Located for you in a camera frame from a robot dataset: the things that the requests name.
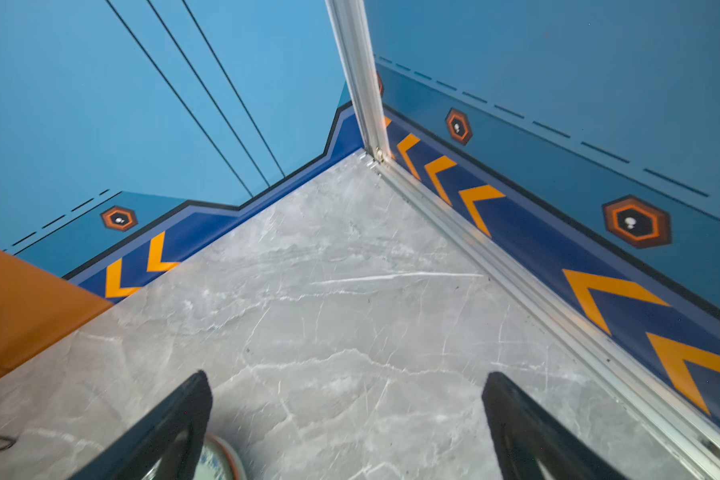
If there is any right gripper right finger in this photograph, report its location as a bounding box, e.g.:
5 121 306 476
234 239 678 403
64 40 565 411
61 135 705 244
482 371 624 480

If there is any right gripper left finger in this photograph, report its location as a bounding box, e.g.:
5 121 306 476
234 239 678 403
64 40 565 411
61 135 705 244
72 370 213 479

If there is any orange plate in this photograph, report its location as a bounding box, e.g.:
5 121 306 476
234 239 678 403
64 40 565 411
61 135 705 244
206 434 247 480

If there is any grey green plate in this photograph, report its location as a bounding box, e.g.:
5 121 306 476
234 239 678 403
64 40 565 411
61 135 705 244
143 434 234 480

